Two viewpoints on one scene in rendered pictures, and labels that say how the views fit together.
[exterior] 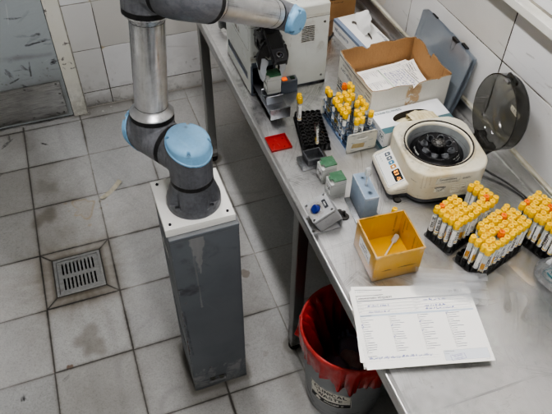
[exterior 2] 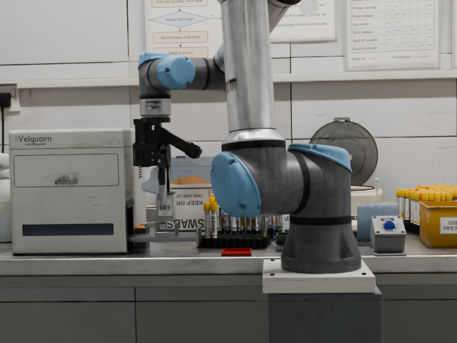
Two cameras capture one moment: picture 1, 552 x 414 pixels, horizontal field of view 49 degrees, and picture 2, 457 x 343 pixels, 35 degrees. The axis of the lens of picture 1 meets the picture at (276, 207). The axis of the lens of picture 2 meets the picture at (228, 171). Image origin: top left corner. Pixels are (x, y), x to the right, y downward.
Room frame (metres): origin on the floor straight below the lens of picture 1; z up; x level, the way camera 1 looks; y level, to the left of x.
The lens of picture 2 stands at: (0.78, 1.52, 1.16)
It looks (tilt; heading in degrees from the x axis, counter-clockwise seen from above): 3 degrees down; 294
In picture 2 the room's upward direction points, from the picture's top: 1 degrees counter-clockwise
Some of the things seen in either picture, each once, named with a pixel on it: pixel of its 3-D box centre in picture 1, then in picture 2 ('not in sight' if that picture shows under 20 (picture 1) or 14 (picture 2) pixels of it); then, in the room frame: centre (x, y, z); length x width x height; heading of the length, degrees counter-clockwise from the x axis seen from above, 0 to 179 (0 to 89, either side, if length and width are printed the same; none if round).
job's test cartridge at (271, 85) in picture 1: (272, 81); (166, 207); (1.62, 0.02, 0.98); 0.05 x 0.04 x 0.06; 111
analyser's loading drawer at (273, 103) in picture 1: (269, 94); (158, 233); (1.64, 0.03, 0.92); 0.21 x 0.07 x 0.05; 21
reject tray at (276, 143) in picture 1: (278, 142); (237, 252); (1.45, 0.00, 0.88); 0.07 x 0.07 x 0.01; 21
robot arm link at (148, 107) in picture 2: not in sight; (155, 109); (1.64, 0.03, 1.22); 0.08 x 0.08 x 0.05
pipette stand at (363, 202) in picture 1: (363, 198); (377, 224); (1.17, -0.24, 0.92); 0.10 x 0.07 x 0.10; 15
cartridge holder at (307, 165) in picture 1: (313, 158); (286, 241); (1.36, -0.11, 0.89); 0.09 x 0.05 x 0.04; 111
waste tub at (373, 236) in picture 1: (388, 246); (450, 224); (1.00, -0.29, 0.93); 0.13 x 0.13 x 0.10; 17
